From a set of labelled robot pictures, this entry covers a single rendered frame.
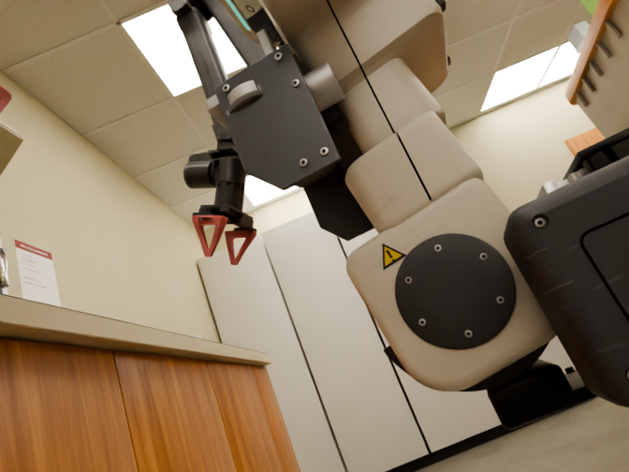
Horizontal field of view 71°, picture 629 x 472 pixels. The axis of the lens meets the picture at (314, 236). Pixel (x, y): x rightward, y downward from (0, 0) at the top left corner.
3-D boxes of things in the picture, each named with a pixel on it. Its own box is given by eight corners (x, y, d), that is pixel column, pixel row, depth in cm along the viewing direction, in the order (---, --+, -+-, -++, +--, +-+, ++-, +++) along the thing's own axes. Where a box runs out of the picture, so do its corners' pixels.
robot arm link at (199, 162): (233, 120, 87) (254, 139, 95) (183, 125, 91) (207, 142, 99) (226, 178, 85) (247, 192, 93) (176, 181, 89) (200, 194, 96)
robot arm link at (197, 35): (182, -21, 100) (208, 12, 110) (161, -7, 101) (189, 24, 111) (240, 132, 85) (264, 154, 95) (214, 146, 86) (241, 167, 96)
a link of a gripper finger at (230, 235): (206, 260, 88) (212, 214, 90) (225, 266, 94) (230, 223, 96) (237, 261, 85) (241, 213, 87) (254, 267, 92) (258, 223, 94)
